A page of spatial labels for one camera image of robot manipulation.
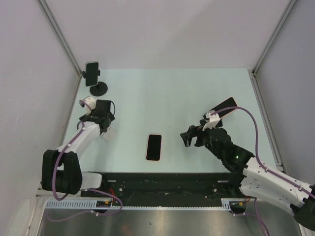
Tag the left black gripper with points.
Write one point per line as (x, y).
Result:
(90, 114)

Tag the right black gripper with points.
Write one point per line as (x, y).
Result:
(197, 131)

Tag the white phone stand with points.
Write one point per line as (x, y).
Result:
(109, 135)

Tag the pink case phone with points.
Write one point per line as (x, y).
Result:
(229, 102)
(153, 147)

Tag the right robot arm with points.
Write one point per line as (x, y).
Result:
(257, 179)

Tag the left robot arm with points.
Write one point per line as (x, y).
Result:
(61, 172)

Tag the black round-base phone stand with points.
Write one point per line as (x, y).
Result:
(98, 90)

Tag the grey case phone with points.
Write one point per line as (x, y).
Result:
(91, 73)

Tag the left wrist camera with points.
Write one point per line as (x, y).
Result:
(89, 103)

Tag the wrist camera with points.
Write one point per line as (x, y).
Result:
(89, 103)
(212, 119)

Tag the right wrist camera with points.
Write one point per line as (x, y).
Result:
(212, 119)

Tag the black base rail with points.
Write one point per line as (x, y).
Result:
(170, 189)

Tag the white cable duct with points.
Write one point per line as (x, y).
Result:
(105, 205)

